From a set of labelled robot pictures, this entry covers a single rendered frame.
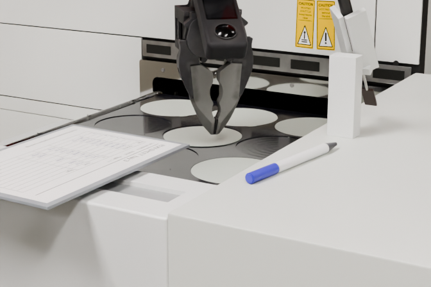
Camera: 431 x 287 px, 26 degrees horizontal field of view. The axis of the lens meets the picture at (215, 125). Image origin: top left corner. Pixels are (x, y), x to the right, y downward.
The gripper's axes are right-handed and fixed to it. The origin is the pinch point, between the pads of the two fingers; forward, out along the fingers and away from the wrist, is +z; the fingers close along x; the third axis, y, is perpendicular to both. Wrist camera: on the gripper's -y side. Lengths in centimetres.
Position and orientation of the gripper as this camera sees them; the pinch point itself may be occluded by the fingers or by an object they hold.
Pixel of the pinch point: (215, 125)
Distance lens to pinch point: 112.9
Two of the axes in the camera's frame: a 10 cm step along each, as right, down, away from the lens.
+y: -2.3, -2.5, 9.4
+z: 0.0, 9.7, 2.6
